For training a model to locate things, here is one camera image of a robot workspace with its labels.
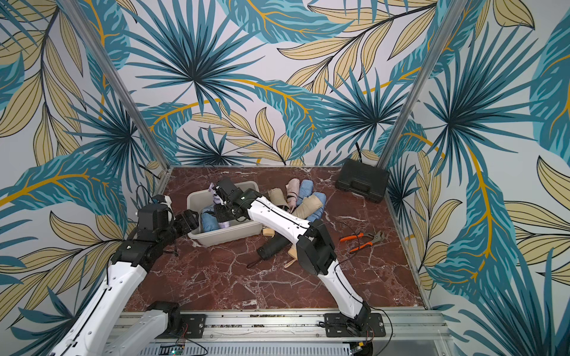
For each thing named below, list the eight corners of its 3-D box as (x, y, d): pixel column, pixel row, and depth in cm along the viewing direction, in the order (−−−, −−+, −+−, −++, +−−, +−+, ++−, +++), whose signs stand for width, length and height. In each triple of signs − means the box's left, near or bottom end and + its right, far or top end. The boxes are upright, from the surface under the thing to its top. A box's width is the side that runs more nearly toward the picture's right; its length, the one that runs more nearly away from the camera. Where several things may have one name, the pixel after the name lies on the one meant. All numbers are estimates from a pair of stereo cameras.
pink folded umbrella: (286, 208, 106) (286, 202, 102) (286, 184, 115) (286, 178, 111) (300, 209, 106) (301, 202, 102) (299, 184, 115) (300, 178, 111)
